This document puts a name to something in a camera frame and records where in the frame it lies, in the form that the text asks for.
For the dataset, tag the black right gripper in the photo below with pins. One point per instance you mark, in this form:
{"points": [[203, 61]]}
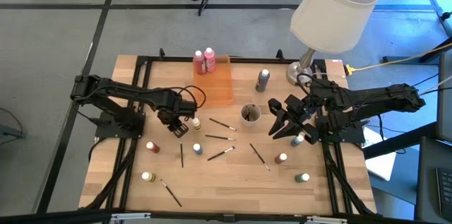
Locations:
{"points": [[303, 114]]}

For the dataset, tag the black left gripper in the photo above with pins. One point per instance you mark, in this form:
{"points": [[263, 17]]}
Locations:
{"points": [[174, 112]]}

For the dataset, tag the small lemon yellow paint bottle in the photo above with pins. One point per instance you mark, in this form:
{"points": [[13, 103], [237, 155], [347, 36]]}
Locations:
{"points": [[196, 124]]}

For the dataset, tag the large grey paint bottle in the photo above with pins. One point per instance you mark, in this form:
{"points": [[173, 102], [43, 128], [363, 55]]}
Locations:
{"points": [[262, 82]]}

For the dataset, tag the large coral paint bottle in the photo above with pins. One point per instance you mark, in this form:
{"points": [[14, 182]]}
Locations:
{"points": [[199, 65]]}

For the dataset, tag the large pink paint bottle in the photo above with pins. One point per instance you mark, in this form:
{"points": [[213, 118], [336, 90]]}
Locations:
{"points": [[210, 62]]}

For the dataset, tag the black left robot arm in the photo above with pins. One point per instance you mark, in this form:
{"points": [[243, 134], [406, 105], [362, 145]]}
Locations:
{"points": [[123, 91]]}

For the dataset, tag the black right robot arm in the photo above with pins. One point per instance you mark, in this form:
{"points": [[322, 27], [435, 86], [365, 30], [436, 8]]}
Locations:
{"points": [[381, 97]]}

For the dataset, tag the small blue paint bottle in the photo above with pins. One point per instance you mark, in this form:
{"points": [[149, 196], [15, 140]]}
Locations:
{"points": [[297, 140], [197, 149]]}

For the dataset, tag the small magenta paint bottle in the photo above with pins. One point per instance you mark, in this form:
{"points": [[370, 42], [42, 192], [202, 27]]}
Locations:
{"points": [[280, 158]]}

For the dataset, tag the small brown paint bottle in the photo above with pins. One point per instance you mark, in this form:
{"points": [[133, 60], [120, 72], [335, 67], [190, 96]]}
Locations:
{"points": [[153, 147]]}

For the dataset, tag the small green paint bottle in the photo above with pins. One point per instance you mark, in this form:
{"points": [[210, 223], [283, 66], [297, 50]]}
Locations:
{"points": [[302, 178]]}

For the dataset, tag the small lime paint bottle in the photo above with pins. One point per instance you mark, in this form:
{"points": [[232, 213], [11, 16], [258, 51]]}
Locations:
{"points": [[148, 177]]}

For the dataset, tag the beige plastic cup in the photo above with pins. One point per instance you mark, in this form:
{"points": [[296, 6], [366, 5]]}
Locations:
{"points": [[251, 124]]}

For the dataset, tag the thin black paintbrush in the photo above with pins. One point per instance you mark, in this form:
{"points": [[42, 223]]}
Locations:
{"points": [[259, 157], [171, 193], [181, 155], [222, 124], [219, 137]]}

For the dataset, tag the yellow power plug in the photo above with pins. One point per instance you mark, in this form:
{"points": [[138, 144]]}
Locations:
{"points": [[348, 70]]}

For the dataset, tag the white board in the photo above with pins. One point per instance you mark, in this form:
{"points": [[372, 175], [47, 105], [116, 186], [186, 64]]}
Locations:
{"points": [[379, 162]]}

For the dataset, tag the silver table lamp white shade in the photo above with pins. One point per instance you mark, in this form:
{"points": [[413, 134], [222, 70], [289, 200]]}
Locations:
{"points": [[335, 15]]}

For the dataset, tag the black keyboard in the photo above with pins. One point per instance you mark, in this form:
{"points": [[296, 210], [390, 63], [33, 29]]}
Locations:
{"points": [[445, 192]]}

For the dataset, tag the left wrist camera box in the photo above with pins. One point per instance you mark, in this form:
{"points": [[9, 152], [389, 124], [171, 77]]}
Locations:
{"points": [[181, 130]]}

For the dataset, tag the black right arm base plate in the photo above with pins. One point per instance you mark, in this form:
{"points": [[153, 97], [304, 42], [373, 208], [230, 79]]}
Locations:
{"points": [[353, 135]]}

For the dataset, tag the silver metal bracket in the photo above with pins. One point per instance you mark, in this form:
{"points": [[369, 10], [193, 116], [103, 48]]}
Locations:
{"points": [[130, 216], [326, 219]]}

